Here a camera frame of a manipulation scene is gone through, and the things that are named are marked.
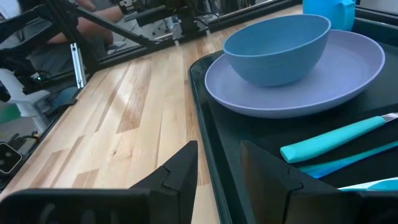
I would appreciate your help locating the iridescent metal fork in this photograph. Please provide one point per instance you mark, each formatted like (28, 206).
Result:
(342, 163)

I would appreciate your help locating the blue bowl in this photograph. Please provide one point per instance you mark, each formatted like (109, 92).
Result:
(273, 62)

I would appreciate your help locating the black box with green light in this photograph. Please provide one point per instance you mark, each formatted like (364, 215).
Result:
(37, 81)

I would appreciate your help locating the lavender plate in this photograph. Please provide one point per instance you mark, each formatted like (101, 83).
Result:
(342, 81)

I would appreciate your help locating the silver metal bracket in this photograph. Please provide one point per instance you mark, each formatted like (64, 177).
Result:
(77, 65)

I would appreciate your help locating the black camera box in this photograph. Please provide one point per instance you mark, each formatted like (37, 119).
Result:
(9, 158)

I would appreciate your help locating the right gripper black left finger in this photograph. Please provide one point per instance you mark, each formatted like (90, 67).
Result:
(174, 193)

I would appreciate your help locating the cyan plastic cup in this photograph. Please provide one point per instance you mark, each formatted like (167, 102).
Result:
(329, 14)

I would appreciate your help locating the dark green tray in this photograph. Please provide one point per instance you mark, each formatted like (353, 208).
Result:
(224, 130)

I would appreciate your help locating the black frame strut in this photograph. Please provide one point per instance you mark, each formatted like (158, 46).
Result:
(102, 23)

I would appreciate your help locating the person's forearm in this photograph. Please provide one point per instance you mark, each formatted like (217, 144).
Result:
(93, 31)

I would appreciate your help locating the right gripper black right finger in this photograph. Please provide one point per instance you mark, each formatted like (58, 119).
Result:
(280, 199)

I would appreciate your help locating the white stand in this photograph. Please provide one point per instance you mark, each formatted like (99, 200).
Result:
(28, 105)

